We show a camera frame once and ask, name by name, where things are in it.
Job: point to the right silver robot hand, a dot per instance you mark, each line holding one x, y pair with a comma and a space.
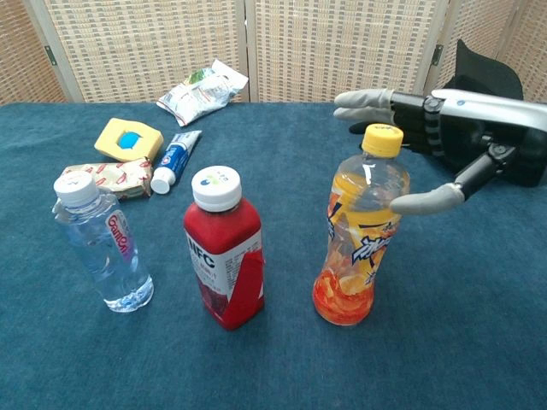
478, 115

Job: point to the orange drink bottle yellow cap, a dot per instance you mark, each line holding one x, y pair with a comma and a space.
354, 239

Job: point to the red juice bottle white cap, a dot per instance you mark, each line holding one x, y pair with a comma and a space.
222, 239

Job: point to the dark metal screen hinge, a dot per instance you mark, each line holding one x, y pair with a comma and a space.
50, 55
437, 54

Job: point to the woven bamboo screen panel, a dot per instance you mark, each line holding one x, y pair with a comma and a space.
342, 42
21, 55
474, 21
532, 42
145, 47

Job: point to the blue table cloth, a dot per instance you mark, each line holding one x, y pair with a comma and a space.
427, 320

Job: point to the white green crinkled snack bag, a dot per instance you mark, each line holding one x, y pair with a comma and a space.
196, 96

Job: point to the blue white toothpaste tube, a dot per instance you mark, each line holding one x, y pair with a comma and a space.
175, 158

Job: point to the red white wrapped snack pack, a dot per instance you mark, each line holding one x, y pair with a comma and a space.
124, 175

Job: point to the yellow box with blue centre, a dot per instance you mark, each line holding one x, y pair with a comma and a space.
109, 147

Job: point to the clear water bottle white cap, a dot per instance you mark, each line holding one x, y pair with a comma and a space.
107, 247

